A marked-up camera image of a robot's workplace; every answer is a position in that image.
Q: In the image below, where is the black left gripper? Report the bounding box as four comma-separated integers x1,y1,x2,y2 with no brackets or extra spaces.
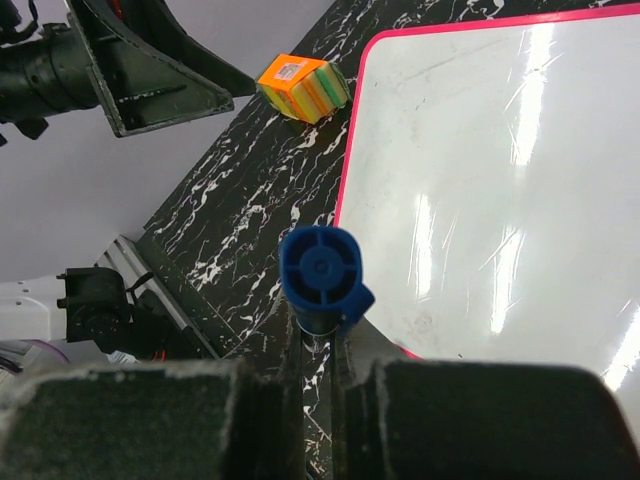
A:
1,1,256,140

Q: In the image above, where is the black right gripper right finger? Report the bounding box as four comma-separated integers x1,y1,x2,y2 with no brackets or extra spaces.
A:
331,322,639,479

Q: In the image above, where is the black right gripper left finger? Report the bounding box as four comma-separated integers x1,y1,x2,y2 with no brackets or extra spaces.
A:
1,302,305,479

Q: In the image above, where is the white marker blue cap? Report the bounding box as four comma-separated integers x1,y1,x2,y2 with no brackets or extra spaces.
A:
279,226,375,352

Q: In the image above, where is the pink framed whiteboard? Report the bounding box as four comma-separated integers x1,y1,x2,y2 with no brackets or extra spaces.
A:
336,3,639,407

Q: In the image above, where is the orange sponge pack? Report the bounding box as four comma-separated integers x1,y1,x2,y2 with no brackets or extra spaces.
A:
257,54,351,125

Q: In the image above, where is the white cable duct rail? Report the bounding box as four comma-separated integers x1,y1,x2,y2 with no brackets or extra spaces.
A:
95,235,220,361

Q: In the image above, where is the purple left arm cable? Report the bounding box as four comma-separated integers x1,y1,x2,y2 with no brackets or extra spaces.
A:
22,338,71,364

